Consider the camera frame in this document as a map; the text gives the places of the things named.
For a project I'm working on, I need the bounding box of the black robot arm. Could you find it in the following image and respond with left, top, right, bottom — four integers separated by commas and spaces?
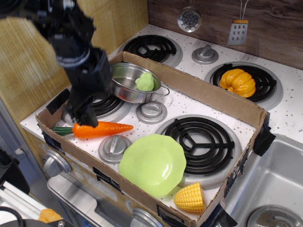
0, 0, 112, 128

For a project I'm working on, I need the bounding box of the silver back stove knob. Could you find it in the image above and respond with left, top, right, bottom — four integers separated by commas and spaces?
192, 44, 219, 65

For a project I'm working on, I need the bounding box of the orange object bottom left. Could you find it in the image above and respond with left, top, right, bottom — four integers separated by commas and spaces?
38, 209, 62, 223

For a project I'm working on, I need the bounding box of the back right black burner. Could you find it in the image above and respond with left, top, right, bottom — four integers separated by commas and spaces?
210, 63, 276, 102

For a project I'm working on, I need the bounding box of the black burner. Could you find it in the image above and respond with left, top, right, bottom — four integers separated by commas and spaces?
210, 63, 276, 102
164, 116, 235, 175
121, 35, 177, 62
69, 89, 124, 118

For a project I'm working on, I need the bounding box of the silver stove knob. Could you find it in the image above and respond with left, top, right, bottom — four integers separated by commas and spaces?
98, 135, 132, 164
192, 44, 219, 65
136, 101, 168, 124

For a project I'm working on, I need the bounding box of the silver left oven knob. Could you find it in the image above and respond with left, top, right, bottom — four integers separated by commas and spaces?
43, 149, 72, 177

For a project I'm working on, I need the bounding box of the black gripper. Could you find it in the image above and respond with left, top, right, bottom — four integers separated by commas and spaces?
64, 47, 112, 128

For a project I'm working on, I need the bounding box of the metal sink basin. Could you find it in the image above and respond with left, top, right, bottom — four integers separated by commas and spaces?
224, 134, 303, 227

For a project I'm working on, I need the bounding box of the green toy broccoli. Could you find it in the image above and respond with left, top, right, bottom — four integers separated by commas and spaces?
135, 72, 154, 91

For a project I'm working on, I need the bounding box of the silver oven door handle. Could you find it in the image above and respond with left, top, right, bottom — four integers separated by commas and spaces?
47, 175, 131, 227

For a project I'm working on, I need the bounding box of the black cable bottom left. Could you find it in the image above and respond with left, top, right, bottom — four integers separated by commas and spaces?
0, 206, 26, 227

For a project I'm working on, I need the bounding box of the orange toy carrot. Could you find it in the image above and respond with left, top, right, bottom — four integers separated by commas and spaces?
53, 121, 134, 139

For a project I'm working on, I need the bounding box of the front left black burner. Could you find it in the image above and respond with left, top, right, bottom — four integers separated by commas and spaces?
69, 89, 124, 118

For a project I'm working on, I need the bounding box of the light green plastic plate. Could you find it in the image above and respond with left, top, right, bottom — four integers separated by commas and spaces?
119, 134, 187, 197

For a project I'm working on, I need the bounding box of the silver front stove knob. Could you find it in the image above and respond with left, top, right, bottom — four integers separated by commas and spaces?
98, 135, 132, 164

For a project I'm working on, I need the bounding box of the hanging metal spatula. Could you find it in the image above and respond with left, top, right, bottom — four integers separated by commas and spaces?
227, 0, 250, 45

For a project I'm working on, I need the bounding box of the back left black burner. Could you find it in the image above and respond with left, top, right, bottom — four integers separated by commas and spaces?
121, 35, 177, 62

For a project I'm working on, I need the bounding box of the hanging metal strainer ladle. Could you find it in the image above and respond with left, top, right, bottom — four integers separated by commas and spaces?
177, 0, 202, 33

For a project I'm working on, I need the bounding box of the cardboard fence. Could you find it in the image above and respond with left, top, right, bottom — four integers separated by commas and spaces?
36, 52, 269, 227

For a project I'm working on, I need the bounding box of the silver oven knob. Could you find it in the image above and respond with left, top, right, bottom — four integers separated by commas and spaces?
130, 208, 163, 227
43, 149, 72, 177

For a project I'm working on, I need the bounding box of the silver right oven knob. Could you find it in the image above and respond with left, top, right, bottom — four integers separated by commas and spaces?
130, 208, 163, 227

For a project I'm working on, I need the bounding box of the small steel pot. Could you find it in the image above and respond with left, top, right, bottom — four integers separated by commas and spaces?
110, 62, 170, 104

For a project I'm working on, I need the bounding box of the yellow toy corn cob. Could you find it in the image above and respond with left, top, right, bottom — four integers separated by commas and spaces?
173, 182, 206, 213

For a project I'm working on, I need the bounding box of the silver centre stove knob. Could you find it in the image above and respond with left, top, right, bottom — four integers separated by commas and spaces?
136, 101, 168, 124

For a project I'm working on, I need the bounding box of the orange toy pumpkin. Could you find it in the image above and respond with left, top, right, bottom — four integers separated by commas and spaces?
219, 69, 256, 98

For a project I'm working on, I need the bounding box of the front right black burner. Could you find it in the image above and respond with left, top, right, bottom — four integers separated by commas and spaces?
164, 116, 235, 175

